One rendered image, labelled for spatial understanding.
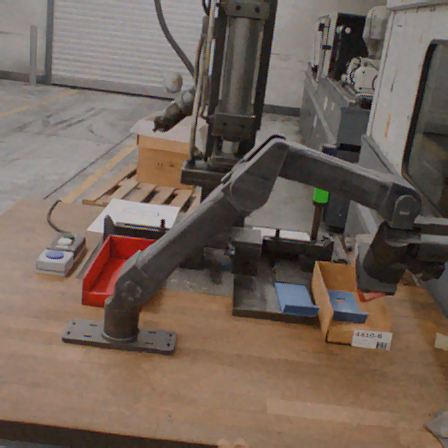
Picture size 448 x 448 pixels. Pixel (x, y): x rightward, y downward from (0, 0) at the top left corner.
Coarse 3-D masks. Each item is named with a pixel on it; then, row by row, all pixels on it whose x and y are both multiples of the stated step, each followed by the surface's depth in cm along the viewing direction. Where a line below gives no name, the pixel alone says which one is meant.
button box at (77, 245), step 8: (48, 216) 160; (64, 232) 151; (56, 240) 139; (72, 240) 140; (80, 240) 141; (48, 248) 135; (56, 248) 135; (64, 248) 136; (72, 248) 136; (80, 248) 140
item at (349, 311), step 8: (328, 296) 133; (336, 296) 133; (344, 296) 134; (352, 296) 134; (336, 304) 129; (344, 304) 130; (352, 304) 130; (336, 312) 121; (344, 312) 121; (352, 312) 121; (360, 312) 121; (336, 320) 123; (344, 320) 123; (352, 320) 123; (360, 320) 123
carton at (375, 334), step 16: (320, 272) 129; (336, 272) 136; (352, 272) 136; (320, 288) 126; (336, 288) 138; (352, 288) 137; (320, 304) 123; (368, 304) 129; (384, 304) 118; (320, 320) 121; (368, 320) 125; (384, 320) 116; (336, 336) 114; (352, 336) 114; (368, 336) 114; (384, 336) 114
